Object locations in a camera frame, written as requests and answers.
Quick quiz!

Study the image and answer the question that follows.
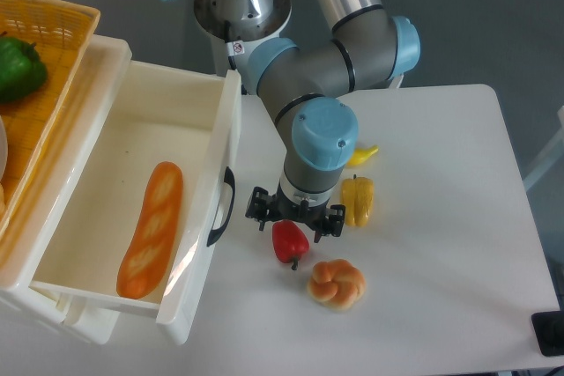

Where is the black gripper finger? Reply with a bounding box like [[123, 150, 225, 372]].
[[308, 204, 345, 243], [245, 187, 278, 231]]

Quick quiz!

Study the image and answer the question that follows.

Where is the yellow woven basket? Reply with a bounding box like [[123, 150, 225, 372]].
[[1, 0, 100, 232]]

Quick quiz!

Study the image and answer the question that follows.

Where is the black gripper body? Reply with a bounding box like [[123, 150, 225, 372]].
[[274, 190, 328, 225]]

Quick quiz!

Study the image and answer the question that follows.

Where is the white object in basket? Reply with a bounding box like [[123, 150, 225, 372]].
[[0, 118, 8, 179]]

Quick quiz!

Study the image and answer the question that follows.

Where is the orange baguette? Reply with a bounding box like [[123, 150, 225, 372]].
[[116, 161, 183, 299]]

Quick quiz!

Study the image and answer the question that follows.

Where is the green bell pepper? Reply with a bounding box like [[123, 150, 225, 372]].
[[1, 33, 48, 104]]

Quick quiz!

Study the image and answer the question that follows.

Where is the knotted bread roll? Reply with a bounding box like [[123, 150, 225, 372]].
[[307, 259, 367, 312]]

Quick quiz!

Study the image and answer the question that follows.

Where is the red bell pepper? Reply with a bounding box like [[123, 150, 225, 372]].
[[271, 220, 310, 270]]

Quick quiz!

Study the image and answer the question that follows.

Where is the yellow bell pepper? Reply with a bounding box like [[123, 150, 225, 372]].
[[340, 175, 374, 227]]

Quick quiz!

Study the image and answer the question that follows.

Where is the black device at edge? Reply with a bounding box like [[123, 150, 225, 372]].
[[531, 311, 563, 357]]

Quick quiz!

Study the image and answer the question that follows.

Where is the yellow banana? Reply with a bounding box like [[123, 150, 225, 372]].
[[346, 144, 379, 167]]

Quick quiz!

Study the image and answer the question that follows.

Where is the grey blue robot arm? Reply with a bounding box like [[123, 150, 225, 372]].
[[163, 0, 420, 238]]

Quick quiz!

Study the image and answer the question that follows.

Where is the white drawer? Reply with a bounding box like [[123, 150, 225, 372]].
[[32, 62, 241, 344]]

